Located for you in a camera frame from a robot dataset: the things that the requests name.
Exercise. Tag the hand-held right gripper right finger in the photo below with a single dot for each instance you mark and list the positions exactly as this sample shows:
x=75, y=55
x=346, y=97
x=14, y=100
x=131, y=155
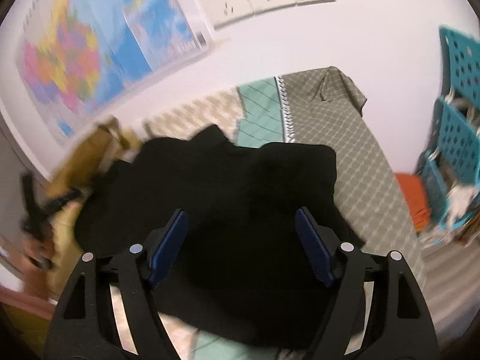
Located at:
x=313, y=247

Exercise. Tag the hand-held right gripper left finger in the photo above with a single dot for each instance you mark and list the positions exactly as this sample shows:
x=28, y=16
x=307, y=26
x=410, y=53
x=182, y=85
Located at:
x=168, y=247

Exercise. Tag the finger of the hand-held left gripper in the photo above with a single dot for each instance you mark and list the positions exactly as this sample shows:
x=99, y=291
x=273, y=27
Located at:
x=67, y=198

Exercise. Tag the black garment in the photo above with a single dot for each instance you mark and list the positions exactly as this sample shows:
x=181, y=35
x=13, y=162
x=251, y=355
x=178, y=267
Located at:
x=243, y=195

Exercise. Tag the person's left forearm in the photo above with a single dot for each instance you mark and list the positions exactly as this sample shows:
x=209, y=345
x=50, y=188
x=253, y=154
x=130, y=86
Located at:
x=35, y=283

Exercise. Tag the person's left hand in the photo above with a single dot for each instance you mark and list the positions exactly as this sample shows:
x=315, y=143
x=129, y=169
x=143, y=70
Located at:
x=37, y=251

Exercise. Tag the mustard yellow garment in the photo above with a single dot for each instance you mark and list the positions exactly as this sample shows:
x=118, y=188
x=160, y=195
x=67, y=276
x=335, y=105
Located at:
x=93, y=157

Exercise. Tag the patterned bedsheet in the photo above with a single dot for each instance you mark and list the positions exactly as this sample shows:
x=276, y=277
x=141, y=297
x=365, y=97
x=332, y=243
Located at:
x=337, y=127

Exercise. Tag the blue plastic basket rack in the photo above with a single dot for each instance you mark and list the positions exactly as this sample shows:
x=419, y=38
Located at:
x=457, y=131

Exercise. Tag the small map sheet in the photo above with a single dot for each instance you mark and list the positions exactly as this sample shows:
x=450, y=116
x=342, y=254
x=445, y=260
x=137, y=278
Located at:
x=161, y=22

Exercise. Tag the large wall map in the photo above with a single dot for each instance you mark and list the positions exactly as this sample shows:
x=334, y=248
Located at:
x=67, y=52

